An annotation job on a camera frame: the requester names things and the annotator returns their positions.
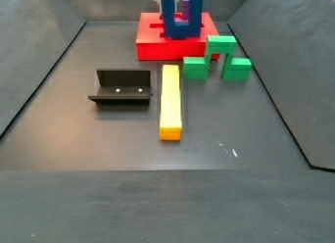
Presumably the blue U-shaped block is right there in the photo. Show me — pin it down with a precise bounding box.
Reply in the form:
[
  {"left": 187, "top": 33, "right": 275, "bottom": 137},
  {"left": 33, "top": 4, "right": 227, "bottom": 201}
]
[{"left": 161, "top": 0, "right": 203, "bottom": 39}]

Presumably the red slotted board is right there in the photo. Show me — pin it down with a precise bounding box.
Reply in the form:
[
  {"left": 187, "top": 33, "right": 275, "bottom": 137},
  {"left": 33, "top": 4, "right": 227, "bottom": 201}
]
[{"left": 136, "top": 12, "right": 219, "bottom": 61}]

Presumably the purple upright block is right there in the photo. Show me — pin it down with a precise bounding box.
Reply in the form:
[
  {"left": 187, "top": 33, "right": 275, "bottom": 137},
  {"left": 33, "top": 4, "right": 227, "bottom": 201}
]
[{"left": 181, "top": 0, "right": 189, "bottom": 21}]

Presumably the green arch-shaped block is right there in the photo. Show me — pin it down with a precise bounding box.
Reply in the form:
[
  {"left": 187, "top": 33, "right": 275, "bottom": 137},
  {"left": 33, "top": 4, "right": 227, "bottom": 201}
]
[{"left": 183, "top": 35, "right": 252, "bottom": 81}]

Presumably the yellow long bar block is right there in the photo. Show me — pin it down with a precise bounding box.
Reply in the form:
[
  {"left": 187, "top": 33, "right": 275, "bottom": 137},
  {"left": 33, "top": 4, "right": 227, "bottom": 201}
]
[{"left": 160, "top": 65, "right": 181, "bottom": 141}]

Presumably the black angle bracket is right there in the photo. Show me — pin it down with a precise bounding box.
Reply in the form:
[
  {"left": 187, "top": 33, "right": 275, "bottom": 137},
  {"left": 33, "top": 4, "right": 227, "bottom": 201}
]
[{"left": 88, "top": 69, "right": 152, "bottom": 103}]

